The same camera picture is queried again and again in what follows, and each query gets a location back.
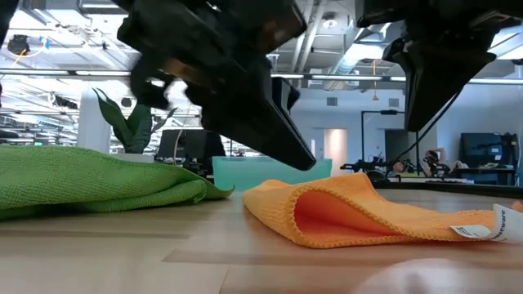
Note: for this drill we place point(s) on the black desktop monitor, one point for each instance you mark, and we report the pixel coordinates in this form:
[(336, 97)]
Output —
[(180, 143)]

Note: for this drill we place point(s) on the green microfiber towel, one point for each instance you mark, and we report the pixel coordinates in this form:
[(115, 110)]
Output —
[(61, 179)]

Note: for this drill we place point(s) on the orange microfiber towel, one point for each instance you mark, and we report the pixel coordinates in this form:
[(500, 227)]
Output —
[(351, 185)]

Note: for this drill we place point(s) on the black background robot arm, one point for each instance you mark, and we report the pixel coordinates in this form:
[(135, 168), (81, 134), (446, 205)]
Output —
[(363, 165)]

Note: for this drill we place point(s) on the black ceiling camera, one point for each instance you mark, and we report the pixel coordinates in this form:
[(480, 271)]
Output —
[(18, 44)]

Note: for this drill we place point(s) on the dark wall screen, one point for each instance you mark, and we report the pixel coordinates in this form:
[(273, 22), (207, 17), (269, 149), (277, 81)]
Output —
[(482, 149)]

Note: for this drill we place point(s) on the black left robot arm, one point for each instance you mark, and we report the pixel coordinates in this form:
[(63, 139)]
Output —
[(6, 16)]

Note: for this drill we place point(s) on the overhead light bar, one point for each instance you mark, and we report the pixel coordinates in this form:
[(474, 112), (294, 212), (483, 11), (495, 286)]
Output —
[(347, 77)]

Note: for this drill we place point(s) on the teal plastic basket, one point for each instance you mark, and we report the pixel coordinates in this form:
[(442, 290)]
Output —
[(245, 171)]

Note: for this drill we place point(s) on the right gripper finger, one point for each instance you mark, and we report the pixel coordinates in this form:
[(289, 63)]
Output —
[(433, 77)]

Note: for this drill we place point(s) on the snake plant in white pot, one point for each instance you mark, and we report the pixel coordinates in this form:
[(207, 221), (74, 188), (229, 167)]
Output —
[(135, 130)]

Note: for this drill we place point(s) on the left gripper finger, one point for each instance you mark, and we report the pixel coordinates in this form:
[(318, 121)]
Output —
[(253, 118), (286, 94)]

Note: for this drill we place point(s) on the white pillar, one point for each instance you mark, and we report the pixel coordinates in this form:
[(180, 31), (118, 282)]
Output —
[(94, 122)]

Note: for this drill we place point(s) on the black aluminium table frame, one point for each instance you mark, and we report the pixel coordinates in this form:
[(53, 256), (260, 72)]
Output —
[(470, 188)]

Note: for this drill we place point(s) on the person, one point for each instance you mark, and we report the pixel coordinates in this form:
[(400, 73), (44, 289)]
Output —
[(431, 160)]

